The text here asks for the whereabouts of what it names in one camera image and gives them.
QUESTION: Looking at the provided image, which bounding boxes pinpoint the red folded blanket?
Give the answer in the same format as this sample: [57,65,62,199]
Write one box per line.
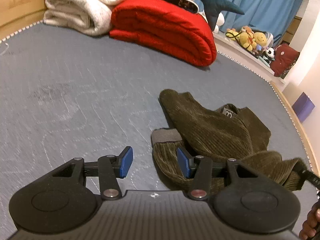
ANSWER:
[109,0,217,67]

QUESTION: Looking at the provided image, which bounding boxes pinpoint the white plush toy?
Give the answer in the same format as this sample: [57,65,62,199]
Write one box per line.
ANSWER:
[214,13,225,34]

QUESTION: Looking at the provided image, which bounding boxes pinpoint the olive corduroy pants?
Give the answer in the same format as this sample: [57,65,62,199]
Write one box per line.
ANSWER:
[151,89,306,191]

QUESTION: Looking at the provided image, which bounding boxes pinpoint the panda plush toy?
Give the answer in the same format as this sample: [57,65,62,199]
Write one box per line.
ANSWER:
[263,47,276,64]

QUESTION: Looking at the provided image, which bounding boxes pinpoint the yellow plush toy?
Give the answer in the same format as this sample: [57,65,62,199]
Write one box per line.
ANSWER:
[225,25,267,53]

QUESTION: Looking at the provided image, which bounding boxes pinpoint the cream folded blanket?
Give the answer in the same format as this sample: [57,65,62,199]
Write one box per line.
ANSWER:
[43,0,126,36]

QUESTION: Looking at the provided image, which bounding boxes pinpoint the grey quilted mattress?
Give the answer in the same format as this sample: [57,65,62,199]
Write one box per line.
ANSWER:
[1,24,308,239]

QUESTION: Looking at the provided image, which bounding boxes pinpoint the blue curtain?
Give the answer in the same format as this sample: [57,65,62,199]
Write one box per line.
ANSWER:
[219,0,303,44]

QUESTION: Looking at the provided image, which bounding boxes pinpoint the purple box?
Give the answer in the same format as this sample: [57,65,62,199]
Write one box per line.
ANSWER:
[292,92,315,123]

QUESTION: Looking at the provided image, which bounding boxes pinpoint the blue shark plush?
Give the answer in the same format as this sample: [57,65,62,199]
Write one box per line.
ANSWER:
[200,0,245,31]

